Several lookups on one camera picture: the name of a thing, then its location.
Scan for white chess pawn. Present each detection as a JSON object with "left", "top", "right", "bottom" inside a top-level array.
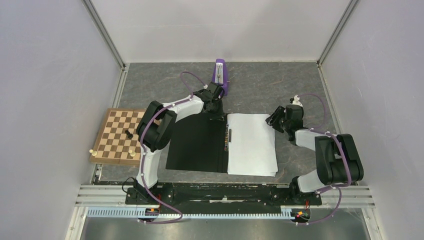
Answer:
[{"left": 89, "top": 149, "right": 98, "bottom": 157}]

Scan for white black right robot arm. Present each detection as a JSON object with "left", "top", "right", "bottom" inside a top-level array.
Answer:
[{"left": 265, "top": 104, "right": 364, "bottom": 204}]

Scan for wooden chessboard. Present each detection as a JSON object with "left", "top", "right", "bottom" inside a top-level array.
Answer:
[{"left": 89, "top": 108, "right": 145, "bottom": 166}]

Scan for black chess piece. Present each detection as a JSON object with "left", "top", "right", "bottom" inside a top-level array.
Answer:
[{"left": 124, "top": 130, "right": 134, "bottom": 139}]

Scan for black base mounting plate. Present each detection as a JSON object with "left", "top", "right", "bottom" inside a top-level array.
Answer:
[{"left": 124, "top": 181, "right": 322, "bottom": 215}]

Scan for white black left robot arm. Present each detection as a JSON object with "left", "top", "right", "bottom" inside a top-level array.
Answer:
[{"left": 136, "top": 82, "right": 226, "bottom": 204}]

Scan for white paper sheets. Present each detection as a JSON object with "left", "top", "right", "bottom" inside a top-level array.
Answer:
[{"left": 227, "top": 113, "right": 278, "bottom": 177}]

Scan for blue black file folder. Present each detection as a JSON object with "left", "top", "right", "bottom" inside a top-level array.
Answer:
[{"left": 165, "top": 113, "right": 229, "bottom": 173}]

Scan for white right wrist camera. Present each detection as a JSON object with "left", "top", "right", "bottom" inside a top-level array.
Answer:
[{"left": 289, "top": 95, "right": 303, "bottom": 107}]

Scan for purple metronome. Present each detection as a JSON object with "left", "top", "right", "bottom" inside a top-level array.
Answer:
[{"left": 212, "top": 58, "right": 230, "bottom": 96}]

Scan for aluminium frame rail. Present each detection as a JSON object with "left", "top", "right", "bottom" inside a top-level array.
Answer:
[{"left": 75, "top": 182, "right": 376, "bottom": 220}]

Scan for white chess piece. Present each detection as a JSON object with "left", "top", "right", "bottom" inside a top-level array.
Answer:
[{"left": 128, "top": 150, "right": 136, "bottom": 157}]

